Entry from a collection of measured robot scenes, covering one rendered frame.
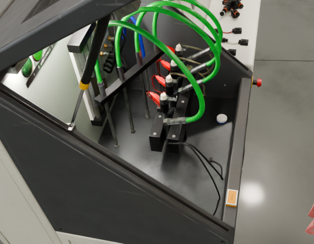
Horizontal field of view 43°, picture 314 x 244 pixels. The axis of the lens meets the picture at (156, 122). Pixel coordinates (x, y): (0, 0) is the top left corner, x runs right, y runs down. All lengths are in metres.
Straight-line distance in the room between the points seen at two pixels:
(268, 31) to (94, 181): 2.60
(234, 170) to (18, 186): 0.64
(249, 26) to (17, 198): 1.12
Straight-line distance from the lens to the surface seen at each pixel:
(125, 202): 1.08
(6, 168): 1.14
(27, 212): 1.35
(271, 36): 3.36
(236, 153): 1.30
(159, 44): 0.96
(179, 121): 1.10
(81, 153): 0.95
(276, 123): 2.69
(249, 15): 1.82
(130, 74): 1.36
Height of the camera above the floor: 1.99
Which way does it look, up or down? 48 degrees down
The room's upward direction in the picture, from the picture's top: 8 degrees counter-clockwise
